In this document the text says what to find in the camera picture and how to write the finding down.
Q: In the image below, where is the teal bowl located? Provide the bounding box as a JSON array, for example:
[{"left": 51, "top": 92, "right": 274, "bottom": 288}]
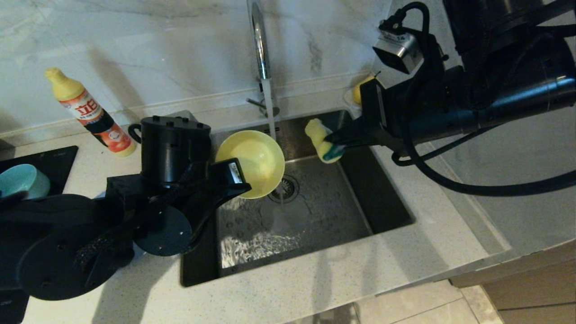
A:
[{"left": 0, "top": 164, "right": 51, "bottom": 199}]

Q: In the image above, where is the yellow pear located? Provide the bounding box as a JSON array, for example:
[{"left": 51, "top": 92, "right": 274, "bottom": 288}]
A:
[{"left": 352, "top": 76, "right": 376, "bottom": 105}]

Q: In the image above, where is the green and yellow sponge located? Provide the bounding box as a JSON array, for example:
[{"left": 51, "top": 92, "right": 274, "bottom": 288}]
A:
[{"left": 305, "top": 118, "right": 346, "bottom": 164}]

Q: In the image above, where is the yellow bowl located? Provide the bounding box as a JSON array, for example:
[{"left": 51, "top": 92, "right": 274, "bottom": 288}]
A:
[{"left": 215, "top": 130, "right": 285, "bottom": 199}]

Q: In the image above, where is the chrome kitchen faucet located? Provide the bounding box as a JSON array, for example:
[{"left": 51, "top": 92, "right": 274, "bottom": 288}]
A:
[{"left": 246, "top": 0, "right": 280, "bottom": 135}]

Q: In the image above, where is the wooden cabinet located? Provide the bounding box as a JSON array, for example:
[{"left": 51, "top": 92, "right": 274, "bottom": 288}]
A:
[{"left": 449, "top": 238, "right": 576, "bottom": 324}]

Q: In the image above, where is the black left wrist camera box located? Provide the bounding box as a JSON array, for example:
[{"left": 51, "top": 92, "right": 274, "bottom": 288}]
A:
[{"left": 140, "top": 116, "right": 212, "bottom": 185}]

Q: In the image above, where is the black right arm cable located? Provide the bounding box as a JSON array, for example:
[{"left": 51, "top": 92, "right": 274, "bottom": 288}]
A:
[{"left": 387, "top": 2, "right": 576, "bottom": 197}]

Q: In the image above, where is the orange dish soap bottle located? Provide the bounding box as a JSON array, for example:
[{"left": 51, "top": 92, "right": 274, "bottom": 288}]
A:
[{"left": 45, "top": 67, "right": 136, "bottom": 157}]

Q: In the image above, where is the metal sink drain strainer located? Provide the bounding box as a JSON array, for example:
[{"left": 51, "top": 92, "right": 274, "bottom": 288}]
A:
[{"left": 270, "top": 175, "right": 300, "bottom": 204}]

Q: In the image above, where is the stainless steel sink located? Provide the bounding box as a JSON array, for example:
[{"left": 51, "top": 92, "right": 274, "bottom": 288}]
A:
[{"left": 180, "top": 110, "right": 414, "bottom": 288}]

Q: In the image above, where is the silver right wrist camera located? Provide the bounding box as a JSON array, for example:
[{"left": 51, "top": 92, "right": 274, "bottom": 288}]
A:
[{"left": 373, "top": 20, "right": 421, "bottom": 75}]

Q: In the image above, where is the black induction cooktop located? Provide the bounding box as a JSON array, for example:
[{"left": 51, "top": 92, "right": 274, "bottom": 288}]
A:
[{"left": 0, "top": 146, "right": 78, "bottom": 324}]

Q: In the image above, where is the black right wrist motor cylinder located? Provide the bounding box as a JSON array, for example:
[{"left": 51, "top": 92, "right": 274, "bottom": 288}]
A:
[{"left": 443, "top": 0, "right": 576, "bottom": 57}]

